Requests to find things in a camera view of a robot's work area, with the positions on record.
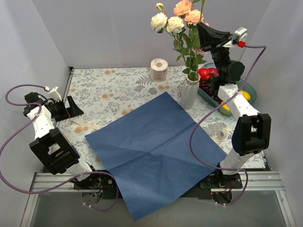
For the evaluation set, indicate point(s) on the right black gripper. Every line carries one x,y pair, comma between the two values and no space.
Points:
218,45

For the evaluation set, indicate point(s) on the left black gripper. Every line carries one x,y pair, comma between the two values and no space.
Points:
64,109

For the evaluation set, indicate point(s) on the pink bud flower stem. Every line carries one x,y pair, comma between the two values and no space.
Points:
196,55

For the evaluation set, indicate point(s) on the pink rose flower stem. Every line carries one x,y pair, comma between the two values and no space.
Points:
193,18

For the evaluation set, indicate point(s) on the peach rose flower stem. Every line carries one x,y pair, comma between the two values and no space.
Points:
181,10

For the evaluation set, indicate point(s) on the beige ribbon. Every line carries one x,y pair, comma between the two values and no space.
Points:
75,131

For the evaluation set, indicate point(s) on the white rose flower stem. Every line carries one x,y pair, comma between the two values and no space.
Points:
162,23

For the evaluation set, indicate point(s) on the blue wrapping paper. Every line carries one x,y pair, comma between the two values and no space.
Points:
156,153

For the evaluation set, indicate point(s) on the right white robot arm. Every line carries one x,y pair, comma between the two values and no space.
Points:
252,131

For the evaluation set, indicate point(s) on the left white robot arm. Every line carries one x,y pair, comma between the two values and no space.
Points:
50,145

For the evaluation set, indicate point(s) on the white ribbed ceramic vase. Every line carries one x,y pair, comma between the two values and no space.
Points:
188,93

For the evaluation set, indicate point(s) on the pink dragon fruit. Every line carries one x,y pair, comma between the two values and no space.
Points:
213,71

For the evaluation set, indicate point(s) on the red apple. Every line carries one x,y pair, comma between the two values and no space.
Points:
205,74

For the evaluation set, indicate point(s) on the purple grape bunch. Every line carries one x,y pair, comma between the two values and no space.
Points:
206,87

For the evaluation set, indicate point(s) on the toilet paper roll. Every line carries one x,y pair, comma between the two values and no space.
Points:
159,70

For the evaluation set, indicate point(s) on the teal plastic fruit container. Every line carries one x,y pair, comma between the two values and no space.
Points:
214,104

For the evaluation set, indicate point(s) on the yellow lemon right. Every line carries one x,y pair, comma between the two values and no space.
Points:
246,95

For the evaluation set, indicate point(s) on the yellow lemon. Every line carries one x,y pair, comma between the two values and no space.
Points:
246,95
225,107

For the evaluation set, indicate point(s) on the yellow lemon front left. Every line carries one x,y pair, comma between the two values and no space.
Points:
225,107

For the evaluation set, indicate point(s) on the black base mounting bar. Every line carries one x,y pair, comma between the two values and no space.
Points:
215,186

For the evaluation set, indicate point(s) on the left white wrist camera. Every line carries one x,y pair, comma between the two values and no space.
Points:
54,94

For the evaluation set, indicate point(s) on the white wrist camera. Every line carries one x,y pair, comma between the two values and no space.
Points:
238,39
54,94

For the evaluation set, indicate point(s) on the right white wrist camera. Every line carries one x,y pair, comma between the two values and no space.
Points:
238,39

